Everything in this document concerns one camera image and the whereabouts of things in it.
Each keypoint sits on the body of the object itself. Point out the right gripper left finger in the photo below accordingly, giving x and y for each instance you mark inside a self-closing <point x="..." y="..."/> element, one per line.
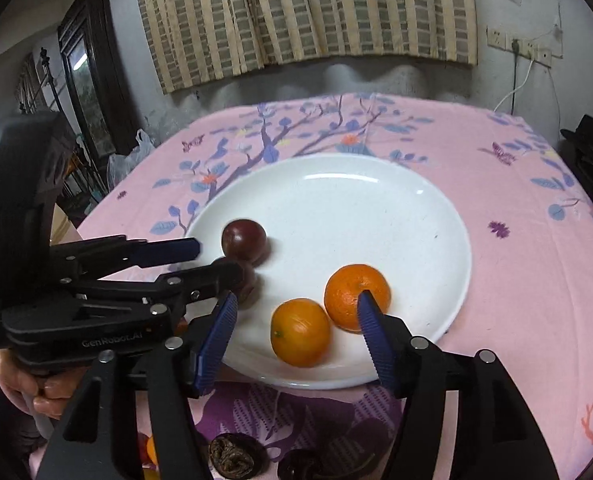
<point x="97" y="437"/>

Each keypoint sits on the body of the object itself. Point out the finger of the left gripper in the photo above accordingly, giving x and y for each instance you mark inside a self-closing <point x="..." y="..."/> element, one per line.
<point x="178" y="287"/>
<point x="103" y="256"/>

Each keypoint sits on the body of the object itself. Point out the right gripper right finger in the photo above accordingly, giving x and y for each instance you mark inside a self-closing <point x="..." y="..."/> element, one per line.
<point x="497" y="436"/>

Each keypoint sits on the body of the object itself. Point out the large dark plum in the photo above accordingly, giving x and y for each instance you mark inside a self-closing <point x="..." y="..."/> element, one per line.
<point x="244" y="279"/>

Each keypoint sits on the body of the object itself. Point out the smooth orange fruit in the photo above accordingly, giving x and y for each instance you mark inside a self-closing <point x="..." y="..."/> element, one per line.
<point x="300" y="332"/>

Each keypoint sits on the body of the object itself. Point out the wrinkled passion fruit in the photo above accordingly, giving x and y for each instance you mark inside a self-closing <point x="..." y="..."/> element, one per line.
<point x="237" y="456"/>

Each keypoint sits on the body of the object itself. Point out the textured mandarin orange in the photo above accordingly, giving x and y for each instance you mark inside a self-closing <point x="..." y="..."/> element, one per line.
<point x="342" y="294"/>

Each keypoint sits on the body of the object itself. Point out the person's left hand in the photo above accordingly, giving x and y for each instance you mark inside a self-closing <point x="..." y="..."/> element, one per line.
<point x="48" y="397"/>

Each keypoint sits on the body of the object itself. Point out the dark plum on plate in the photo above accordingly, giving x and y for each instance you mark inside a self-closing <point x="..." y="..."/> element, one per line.
<point x="244" y="239"/>

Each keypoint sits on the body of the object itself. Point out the white plastic bag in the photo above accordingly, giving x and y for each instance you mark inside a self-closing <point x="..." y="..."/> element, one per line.
<point x="120" y="166"/>

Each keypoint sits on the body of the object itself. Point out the pink patterned tablecloth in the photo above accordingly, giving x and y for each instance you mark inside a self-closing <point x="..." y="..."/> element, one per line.
<point x="530" y="226"/>

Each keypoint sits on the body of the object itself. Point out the white oval plate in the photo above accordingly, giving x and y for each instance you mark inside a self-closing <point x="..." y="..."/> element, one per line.
<point x="325" y="211"/>

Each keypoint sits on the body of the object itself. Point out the dark framed mirror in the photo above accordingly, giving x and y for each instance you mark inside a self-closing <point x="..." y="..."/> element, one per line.
<point x="96" y="80"/>

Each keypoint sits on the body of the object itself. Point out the striped checked curtain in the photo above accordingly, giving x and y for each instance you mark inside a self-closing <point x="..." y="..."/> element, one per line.
<point x="194" y="42"/>

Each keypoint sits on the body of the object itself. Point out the wall power strip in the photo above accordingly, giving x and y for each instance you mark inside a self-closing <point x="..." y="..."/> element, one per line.
<point x="527" y="48"/>

